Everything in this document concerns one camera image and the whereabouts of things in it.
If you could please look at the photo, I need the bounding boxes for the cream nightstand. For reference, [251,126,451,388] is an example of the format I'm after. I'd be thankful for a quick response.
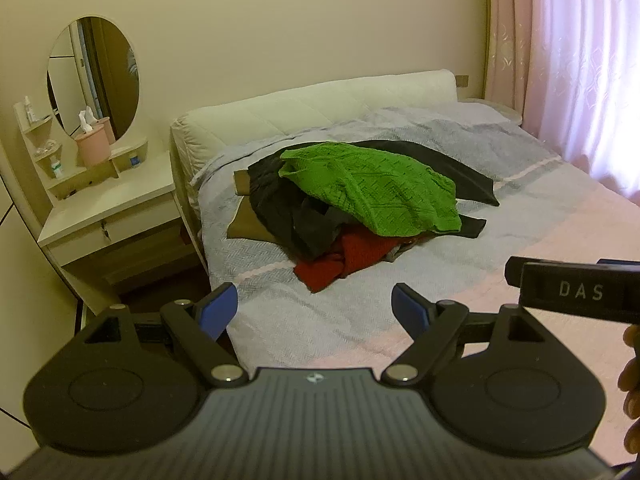
[462,97,523,124]

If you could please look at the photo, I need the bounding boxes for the pink tissue holder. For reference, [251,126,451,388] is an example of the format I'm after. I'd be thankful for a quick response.
[75,105,112,168]

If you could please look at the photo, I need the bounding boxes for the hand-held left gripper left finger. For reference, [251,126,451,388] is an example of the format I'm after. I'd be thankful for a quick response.
[82,282,248,387]

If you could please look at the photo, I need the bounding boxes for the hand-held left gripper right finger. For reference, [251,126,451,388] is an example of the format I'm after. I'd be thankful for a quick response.
[382,282,546,387]

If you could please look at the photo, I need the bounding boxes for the bed with quilted cover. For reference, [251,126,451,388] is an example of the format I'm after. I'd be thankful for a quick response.
[190,101,640,461]

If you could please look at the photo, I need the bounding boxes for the patterned beige drape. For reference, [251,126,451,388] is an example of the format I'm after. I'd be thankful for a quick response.
[484,0,538,111]

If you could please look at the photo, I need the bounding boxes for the pink sheer curtain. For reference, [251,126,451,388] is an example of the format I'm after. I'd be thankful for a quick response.
[520,0,640,198]

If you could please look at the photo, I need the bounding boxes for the black garment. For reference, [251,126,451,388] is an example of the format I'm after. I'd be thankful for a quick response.
[350,139,501,239]

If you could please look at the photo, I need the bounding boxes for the oval mirror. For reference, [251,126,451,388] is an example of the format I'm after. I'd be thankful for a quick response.
[46,16,141,142]

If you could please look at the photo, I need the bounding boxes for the cream upholstered bed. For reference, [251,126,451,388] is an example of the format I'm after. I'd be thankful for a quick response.
[169,69,640,461]

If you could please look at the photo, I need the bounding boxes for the red garment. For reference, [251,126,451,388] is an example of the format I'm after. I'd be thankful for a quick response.
[293,224,401,294]

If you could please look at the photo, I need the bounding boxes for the white dressing table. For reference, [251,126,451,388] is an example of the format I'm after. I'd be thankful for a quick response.
[14,102,201,313]

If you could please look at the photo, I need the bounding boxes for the dark grey garment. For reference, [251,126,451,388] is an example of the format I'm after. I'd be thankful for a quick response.
[247,152,351,261]

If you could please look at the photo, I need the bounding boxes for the person's right hand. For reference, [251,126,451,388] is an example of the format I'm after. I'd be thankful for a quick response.
[617,324,640,455]

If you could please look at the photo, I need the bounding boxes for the brown garment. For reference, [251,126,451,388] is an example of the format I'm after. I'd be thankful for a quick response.
[227,169,281,241]

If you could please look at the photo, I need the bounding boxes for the green knit sweater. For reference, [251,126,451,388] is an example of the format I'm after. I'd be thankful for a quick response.
[279,142,462,237]

